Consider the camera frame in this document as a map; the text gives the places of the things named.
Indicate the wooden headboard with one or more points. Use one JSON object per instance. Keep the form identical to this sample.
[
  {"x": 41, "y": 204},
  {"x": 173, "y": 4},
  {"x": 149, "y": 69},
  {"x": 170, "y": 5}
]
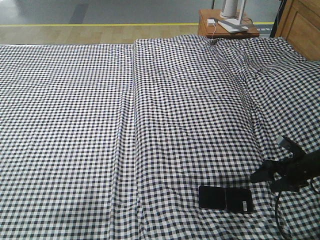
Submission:
[{"x": 300, "y": 26}]

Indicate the white charger adapter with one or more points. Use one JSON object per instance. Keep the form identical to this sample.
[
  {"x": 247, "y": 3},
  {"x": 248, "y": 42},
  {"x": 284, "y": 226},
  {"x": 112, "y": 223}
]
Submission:
[{"x": 211, "y": 22}]

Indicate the white cylindrical appliance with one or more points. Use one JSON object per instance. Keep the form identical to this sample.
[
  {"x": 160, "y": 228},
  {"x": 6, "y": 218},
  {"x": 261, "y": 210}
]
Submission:
[{"x": 229, "y": 9}]

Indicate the wooden nightstand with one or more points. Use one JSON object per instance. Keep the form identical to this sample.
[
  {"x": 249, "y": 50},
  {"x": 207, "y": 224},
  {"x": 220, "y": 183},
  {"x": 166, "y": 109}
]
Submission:
[{"x": 217, "y": 31}]

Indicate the white desk lamp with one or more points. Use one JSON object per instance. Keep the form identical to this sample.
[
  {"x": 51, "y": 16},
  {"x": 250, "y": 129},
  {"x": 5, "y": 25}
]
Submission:
[{"x": 236, "y": 25}]

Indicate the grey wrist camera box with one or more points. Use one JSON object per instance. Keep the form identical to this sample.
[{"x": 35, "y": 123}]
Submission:
[{"x": 284, "y": 142}]

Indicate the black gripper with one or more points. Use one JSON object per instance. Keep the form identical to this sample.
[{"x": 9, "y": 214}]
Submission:
[{"x": 295, "y": 171}]

